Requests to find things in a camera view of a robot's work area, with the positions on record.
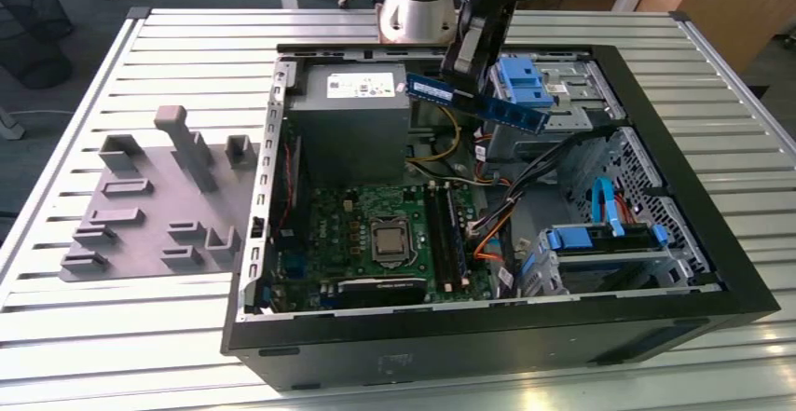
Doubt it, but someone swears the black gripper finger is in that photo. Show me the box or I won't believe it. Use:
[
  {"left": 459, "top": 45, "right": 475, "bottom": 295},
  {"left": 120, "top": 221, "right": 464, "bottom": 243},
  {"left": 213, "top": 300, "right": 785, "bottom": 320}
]
[
  {"left": 492, "top": 3, "right": 519, "bottom": 65},
  {"left": 439, "top": 7, "right": 499, "bottom": 97}
]

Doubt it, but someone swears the black RAM slot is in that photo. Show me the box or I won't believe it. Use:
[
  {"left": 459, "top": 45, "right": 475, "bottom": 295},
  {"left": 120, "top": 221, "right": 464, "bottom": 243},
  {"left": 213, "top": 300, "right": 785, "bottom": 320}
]
[{"left": 425, "top": 178, "right": 452, "bottom": 294}]

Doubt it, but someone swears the blue plastic disk carrier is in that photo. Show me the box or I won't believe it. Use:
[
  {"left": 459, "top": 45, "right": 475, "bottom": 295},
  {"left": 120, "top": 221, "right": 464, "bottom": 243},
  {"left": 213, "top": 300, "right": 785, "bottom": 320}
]
[
  {"left": 496, "top": 56, "right": 555, "bottom": 109},
  {"left": 546, "top": 224, "right": 670, "bottom": 258}
]

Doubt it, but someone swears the silver metal drive cage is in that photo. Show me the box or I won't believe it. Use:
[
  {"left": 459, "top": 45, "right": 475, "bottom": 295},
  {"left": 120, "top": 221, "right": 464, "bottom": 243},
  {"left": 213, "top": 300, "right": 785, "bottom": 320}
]
[{"left": 483, "top": 55, "right": 627, "bottom": 163}]

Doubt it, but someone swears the grey power supply unit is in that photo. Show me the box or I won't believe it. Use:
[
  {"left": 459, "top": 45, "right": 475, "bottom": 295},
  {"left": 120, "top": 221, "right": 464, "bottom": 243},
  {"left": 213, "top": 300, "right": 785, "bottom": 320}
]
[{"left": 283, "top": 63, "right": 412, "bottom": 188}]

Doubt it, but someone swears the wooden cabinet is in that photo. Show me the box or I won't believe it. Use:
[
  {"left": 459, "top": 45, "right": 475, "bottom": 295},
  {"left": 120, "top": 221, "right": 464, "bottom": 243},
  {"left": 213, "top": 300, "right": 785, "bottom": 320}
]
[{"left": 675, "top": 0, "right": 796, "bottom": 75}]

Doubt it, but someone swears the metal CPU socket cover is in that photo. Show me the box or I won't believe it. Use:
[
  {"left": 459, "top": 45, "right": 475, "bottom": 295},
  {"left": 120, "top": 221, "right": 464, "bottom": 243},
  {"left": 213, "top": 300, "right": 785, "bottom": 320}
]
[{"left": 365, "top": 214, "right": 416, "bottom": 270}]

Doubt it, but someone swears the green motherboard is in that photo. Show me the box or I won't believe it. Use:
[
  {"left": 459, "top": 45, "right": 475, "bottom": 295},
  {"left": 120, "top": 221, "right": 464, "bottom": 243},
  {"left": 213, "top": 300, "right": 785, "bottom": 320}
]
[{"left": 265, "top": 180, "right": 498, "bottom": 312}]

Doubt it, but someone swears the silver CPU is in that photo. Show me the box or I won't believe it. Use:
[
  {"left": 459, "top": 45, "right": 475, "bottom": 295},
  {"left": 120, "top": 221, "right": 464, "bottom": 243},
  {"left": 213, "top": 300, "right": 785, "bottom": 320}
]
[{"left": 371, "top": 224, "right": 408, "bottom": 261}]

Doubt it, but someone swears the silver metal disk bay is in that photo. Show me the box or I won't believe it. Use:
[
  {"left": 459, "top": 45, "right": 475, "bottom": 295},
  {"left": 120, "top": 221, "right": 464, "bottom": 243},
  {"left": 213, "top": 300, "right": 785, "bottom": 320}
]
[{"left": 514, "top": 224, "right": 707, "bottom": 298}]

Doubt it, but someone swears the black graphics card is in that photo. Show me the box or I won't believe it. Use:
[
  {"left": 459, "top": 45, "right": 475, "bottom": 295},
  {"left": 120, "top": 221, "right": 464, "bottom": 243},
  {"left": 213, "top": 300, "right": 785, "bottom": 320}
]
[{"left": 335, "top": 276, "right": 429, "bottom": 309}]

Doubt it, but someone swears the blue expansion slot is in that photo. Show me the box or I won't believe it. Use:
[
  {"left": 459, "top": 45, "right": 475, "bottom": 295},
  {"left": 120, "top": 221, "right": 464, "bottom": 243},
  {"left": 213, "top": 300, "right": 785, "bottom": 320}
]
[{"left": 277, "top": 250, "right": 307, "bottom": 278}]

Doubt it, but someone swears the grey parts rack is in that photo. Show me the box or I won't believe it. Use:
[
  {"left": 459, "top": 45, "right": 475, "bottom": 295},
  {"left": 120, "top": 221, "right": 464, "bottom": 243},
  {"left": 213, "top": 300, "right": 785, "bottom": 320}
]
[{"left": 55, "top": 104, "right": 261, "bottom": 284}]

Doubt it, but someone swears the black PC case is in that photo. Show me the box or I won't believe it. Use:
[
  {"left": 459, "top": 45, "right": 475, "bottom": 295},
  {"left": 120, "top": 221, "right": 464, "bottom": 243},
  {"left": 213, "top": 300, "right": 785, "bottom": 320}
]
[{"left": 220, "top": 43, "right": 782, "bottom": 391}]

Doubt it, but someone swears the black mesh waste bin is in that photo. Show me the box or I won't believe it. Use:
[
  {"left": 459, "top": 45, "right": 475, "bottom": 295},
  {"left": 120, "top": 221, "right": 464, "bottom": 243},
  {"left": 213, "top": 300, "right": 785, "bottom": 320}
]
[{"left": 0, "top": 0, "right": 74, "bottom": 90}]

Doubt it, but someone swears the grey stand foot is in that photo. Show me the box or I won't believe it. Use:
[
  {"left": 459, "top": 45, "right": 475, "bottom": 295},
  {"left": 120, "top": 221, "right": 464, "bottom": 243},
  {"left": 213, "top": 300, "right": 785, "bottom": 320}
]
[{"left": 0, "top": 103, "right": 26, "bottom": 141}]

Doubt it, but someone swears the yellow wire bundle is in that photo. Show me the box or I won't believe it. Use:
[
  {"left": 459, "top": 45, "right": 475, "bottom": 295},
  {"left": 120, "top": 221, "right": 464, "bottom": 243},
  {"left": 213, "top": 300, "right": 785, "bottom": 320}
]
[{"left": 407, "top": 103, "right": 464, "bottom": 170}]

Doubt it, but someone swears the black cable bundle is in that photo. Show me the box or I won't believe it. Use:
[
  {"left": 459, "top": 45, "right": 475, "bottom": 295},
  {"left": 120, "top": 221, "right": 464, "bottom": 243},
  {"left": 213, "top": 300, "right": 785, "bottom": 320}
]
[{"left": 478, "top": 129, "right": 614, "bottom": 235}]

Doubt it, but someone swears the blue flat data cable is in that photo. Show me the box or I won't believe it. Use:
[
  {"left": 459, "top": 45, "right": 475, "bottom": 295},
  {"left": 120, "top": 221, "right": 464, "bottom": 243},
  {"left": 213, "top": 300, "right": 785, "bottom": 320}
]
[{"left": 588, "top": 175, "right": 628, "bottom": 240}]

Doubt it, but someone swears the orange wire bundle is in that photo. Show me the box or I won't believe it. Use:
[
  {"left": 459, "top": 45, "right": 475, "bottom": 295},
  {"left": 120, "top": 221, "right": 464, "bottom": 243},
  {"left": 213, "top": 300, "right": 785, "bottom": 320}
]
[{"left": 472, "top": 224, "right": 516, "bottom": 263}]

